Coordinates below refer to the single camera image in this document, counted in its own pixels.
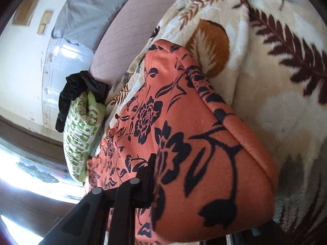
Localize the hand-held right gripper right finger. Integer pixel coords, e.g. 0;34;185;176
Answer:
245;221;289;245

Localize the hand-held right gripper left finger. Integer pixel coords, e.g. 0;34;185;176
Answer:
38;153;157;245

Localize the orange floral garment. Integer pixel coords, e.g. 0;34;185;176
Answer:
87;39;279;245

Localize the green checked pillow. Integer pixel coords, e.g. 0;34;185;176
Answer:
63;92;106;183

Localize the wooden door with leaded glass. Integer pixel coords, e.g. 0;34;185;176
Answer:
0;115;90;245

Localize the black garment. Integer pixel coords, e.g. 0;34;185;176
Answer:
55;71;110;133

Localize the pink bolster cushion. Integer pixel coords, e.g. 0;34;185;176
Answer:
88;0;205;86

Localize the leaf print blanket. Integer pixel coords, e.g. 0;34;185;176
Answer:
105;0;327;245

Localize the blue-grey pillow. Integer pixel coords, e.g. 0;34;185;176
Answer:
51;0;151;46

